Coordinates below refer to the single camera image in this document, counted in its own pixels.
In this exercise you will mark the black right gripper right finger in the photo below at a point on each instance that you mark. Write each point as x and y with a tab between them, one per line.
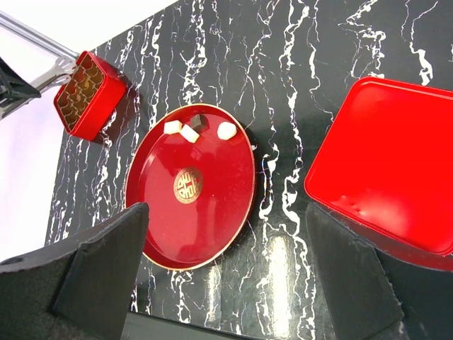
376	287

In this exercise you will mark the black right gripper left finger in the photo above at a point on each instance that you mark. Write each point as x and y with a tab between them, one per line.
77	288

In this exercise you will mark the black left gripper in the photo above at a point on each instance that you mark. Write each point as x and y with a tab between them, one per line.
15	92

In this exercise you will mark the red box lid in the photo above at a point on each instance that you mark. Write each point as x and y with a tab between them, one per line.
386	162

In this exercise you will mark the white rectangular chocolate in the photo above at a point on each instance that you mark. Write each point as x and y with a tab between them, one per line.
189	134
172	127

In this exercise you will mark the dark square chocolate top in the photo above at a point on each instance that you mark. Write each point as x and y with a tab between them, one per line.
199	122

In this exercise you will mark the white heart chocolate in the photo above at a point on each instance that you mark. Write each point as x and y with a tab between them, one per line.
226	130

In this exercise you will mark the red compartment chocolate box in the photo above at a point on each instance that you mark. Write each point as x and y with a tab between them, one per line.
85	103

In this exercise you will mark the round red lacquer tray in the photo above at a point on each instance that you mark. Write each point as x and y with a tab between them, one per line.
199	195

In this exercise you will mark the aluminium frame rail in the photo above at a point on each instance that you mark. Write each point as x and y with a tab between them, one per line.
36	38

